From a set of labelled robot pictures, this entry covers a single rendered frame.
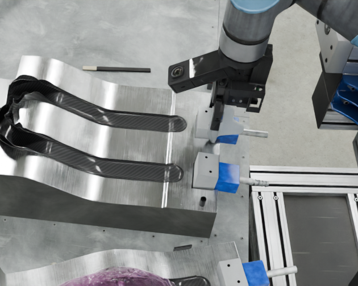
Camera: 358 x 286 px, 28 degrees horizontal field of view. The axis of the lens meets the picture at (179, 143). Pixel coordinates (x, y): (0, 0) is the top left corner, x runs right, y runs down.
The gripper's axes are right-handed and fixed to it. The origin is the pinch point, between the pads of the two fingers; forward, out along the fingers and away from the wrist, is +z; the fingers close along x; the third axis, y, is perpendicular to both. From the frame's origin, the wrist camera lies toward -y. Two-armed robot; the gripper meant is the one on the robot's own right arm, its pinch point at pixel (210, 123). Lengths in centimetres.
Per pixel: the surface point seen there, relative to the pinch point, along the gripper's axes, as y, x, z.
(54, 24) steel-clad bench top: -33.3, 30.1, 10.3
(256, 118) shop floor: 26, 76, 90
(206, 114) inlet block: -0.9, 0.7, -1.4
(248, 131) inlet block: 7.0, -0.3, 0.8
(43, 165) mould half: -27.3, -14.4, -2.1
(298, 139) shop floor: 41, 69, 90
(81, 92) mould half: -23.7, 3.5, -0.3
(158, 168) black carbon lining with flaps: -8.4, -9.6, 2.0
